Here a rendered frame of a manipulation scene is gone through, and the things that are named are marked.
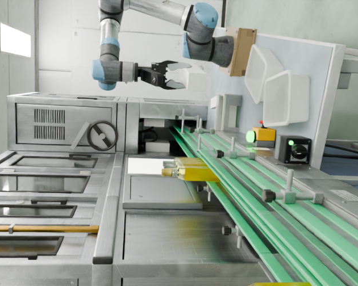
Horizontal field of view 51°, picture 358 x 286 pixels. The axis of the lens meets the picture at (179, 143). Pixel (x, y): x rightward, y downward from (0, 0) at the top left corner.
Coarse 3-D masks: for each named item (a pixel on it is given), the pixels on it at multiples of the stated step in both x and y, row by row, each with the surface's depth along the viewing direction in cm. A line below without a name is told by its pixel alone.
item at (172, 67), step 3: (177, 63) 136; (180, 63) 136; (183, 63) 136; (186, 63) 138; (168, 66) 136; (171, 66) 136; (174, 66) 136; (177, 66) 136; (180, 66) 136; (183, 66) 137; (186, 66) 137; (189, 66) 137; (171, 69) 136; (174, 69) 137
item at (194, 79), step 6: (192, 66) 142; (180, 72) 149; (186, 72) 132; (192, 72) 127; (198, 72) 128; (204, 72) 130; (180, 78) 148; (186, 78) 131; (192, 78) 127; (198, 78) 127; (204, 78) 127; (186, 84) 130; (192, 84) 127; (198, 84) 128; (204, 84) 128; (192, 90) 128; (198, 90) 128; (204, 90) 129
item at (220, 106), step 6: (222, 96) 202; (216, 102) 203; (222, 102) 203; (216, 108) 203; (222, 108) 203; (216, 114) 204; (222, 114) 188; (216, 120) 204; (222, 120) 188; (216, 126) 205; (222, 126) 188
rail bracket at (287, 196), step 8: (288, 176) 80; (288, 184) 80; (264, 192) 80; (272, 192) 79; (280, 192) 80; (288, 192) 79; (312, 192) 81; (320, 192) 81; (264, 200) 80; (272, 200) 80; (280, 200) 81; (288, 200) 80; (312, 200) 81; (320, 200) 80
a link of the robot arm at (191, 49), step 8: (184, 32) 172; (184, 40) 169; (192, 40) 167; (184, 48) 170; (192, 48) 170; (200, 48) 170; (208, 48) 171; (184, 56) 174; (192, 56) 173; (200, 56) 173; (208, 56) 173
